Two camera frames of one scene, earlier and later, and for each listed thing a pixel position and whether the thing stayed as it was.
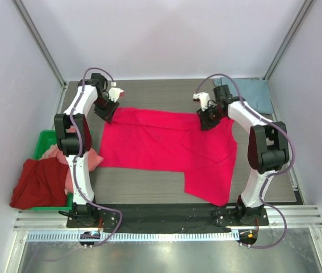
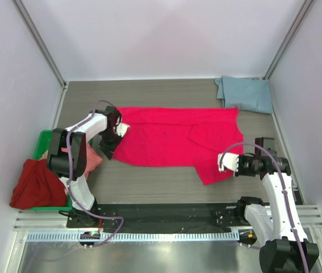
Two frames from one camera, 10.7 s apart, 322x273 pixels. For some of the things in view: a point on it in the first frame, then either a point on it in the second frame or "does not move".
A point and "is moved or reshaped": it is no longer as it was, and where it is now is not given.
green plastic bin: [47, 138] does not move
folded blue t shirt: [255, 93] does not move
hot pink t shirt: [174, 142] is moved or reshaped
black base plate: [166, 218] does not move
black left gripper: [108, 114] -> [108, 149]
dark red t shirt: [41, 183] does not move
